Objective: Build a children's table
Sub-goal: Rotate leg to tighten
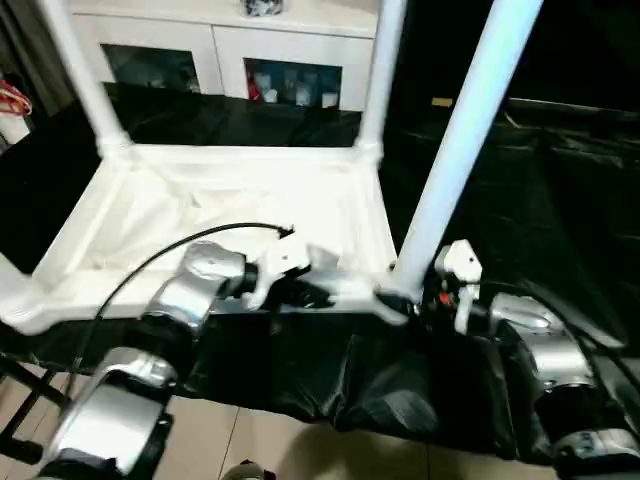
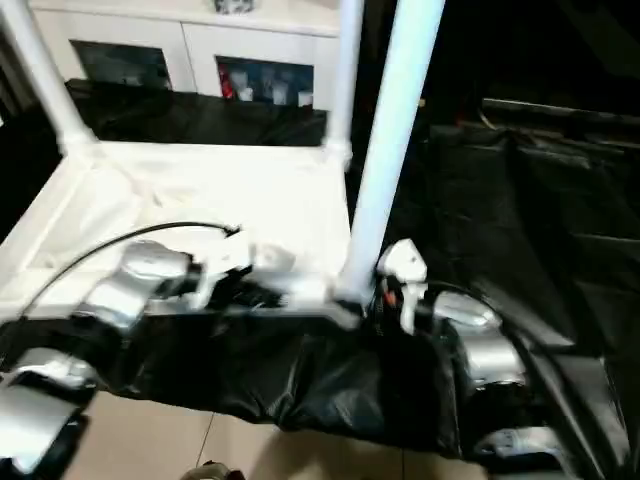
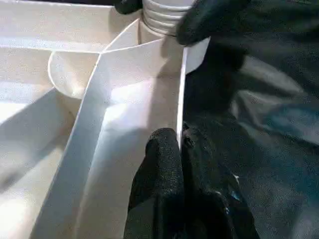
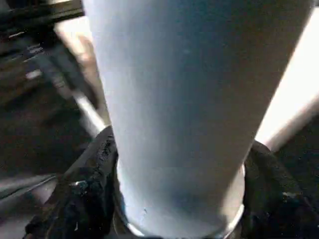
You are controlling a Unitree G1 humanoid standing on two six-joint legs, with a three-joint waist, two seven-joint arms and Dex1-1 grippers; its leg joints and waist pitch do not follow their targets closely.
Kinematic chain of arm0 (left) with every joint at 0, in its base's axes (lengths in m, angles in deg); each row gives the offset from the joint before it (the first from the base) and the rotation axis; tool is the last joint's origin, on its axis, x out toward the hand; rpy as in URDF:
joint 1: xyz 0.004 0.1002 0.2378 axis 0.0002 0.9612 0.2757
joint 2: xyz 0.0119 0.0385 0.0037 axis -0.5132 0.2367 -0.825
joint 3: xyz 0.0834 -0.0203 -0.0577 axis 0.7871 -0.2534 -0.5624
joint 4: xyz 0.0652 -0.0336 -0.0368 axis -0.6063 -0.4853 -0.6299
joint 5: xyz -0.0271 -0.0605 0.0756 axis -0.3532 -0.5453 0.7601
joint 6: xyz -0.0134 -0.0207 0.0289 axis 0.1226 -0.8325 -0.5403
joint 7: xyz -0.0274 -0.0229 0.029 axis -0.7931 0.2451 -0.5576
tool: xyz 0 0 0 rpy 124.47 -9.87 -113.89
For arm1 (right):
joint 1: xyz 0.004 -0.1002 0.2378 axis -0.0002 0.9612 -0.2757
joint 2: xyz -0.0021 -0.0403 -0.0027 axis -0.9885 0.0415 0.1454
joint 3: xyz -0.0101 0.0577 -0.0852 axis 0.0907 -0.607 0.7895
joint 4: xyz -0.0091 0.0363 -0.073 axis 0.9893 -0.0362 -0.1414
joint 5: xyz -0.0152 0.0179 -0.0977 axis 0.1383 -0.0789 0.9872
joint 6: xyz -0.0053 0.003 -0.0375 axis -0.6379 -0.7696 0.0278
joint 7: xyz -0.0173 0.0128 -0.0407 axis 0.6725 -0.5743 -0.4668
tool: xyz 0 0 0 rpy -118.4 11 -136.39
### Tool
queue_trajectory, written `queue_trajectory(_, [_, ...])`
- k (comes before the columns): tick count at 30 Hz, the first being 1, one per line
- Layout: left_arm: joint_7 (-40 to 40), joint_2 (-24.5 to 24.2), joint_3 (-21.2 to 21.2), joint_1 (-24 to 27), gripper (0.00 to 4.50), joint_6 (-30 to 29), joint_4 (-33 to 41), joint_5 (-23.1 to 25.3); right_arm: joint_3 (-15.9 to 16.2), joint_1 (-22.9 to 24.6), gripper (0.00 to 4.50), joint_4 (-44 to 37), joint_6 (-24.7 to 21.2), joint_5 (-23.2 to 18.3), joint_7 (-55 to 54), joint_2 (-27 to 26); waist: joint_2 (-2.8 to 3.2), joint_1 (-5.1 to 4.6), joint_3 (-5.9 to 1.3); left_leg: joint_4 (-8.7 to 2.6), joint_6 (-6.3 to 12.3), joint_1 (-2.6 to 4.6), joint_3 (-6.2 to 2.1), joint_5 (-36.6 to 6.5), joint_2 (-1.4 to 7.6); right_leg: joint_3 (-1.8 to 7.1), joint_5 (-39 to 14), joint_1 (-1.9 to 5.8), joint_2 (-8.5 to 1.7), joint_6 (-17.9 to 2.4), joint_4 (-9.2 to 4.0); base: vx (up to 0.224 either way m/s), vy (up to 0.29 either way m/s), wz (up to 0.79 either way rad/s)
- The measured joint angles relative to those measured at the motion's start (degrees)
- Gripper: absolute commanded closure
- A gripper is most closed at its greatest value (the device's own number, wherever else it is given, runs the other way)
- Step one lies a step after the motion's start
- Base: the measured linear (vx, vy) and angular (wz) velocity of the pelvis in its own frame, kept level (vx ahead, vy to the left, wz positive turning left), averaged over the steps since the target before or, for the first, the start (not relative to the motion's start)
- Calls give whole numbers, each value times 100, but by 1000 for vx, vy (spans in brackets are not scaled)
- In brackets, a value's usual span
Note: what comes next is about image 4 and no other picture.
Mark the black work surface mat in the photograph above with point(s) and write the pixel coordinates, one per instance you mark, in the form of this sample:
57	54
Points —
30	139

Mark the white plastic table top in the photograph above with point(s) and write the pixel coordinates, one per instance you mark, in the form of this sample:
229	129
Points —
286	99

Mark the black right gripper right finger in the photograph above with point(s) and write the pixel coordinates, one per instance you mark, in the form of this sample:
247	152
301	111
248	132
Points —
274	211

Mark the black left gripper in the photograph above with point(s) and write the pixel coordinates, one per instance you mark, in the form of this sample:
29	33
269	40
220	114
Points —
62	12

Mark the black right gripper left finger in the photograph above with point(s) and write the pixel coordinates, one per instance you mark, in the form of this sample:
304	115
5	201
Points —
82	194

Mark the white plastic table leg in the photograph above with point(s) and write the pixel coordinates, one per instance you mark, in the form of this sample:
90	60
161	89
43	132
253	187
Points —
187	99

